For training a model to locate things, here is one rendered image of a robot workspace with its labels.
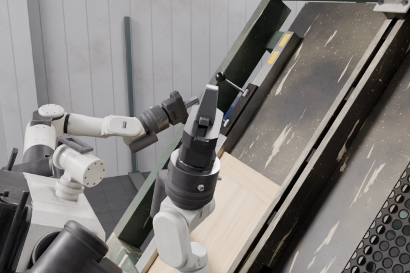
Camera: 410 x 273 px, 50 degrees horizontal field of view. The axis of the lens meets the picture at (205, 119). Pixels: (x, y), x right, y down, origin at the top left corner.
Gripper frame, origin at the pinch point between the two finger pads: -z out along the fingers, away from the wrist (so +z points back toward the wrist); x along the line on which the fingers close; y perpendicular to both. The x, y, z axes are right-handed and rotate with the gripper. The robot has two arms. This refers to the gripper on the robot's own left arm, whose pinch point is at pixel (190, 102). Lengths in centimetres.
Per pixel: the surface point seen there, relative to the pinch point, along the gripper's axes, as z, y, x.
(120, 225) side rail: 39, -11, 36
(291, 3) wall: -233, -259, 57
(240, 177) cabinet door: 3.7, 31.0, 16.8
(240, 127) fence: -8.2, 16.2, 9.5
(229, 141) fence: -2.9, 16.2, 12.2
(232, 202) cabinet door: 9.7, 33.6, 21.1
